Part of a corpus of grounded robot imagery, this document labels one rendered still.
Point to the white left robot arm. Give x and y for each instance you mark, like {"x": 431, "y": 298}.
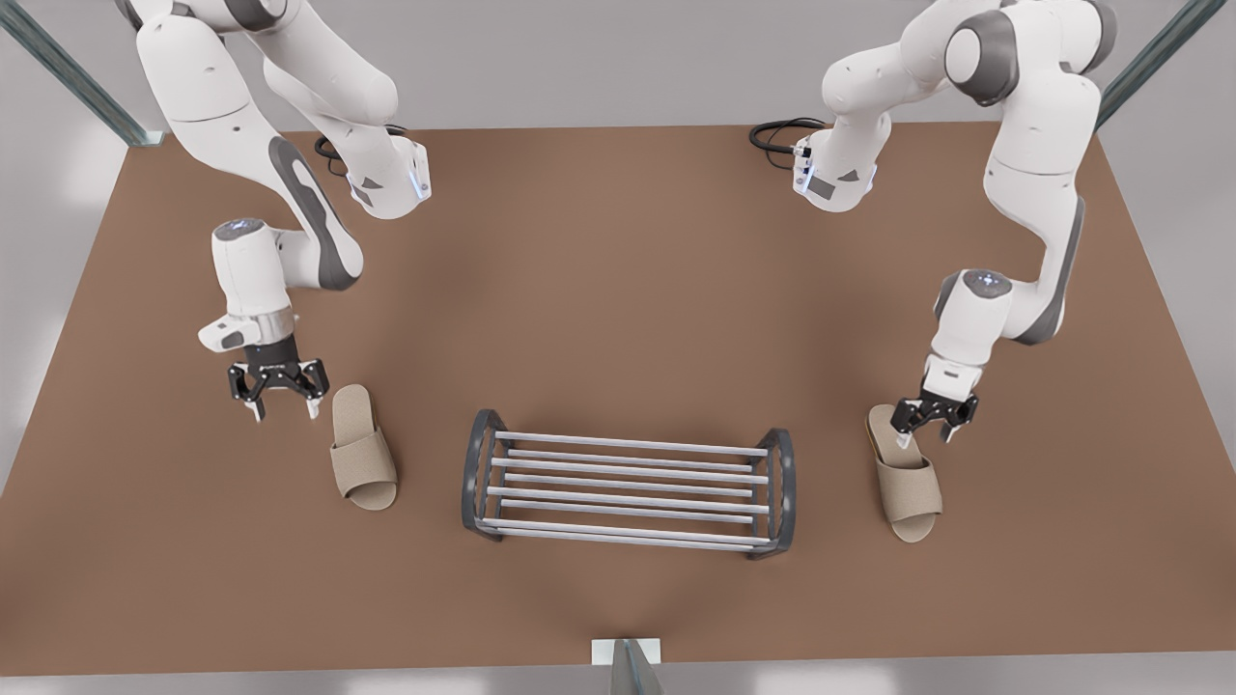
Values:
{"x": 1033, "y": 145}

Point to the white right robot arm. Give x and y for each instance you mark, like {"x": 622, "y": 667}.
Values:
{"x": 208, "y": 106}

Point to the grey metal shoe rack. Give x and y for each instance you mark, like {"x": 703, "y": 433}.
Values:
{"x": 628, "y": 487}

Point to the beige slipper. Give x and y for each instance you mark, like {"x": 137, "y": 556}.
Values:
{"x": 908, "y": 487}
{"x": 362, "y": 454}

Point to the silver frame post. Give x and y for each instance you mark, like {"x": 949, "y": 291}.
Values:
{"x": 628, "y": 666}
{"x": 1154, "y": 53}
{"x": 68, "y": 69}

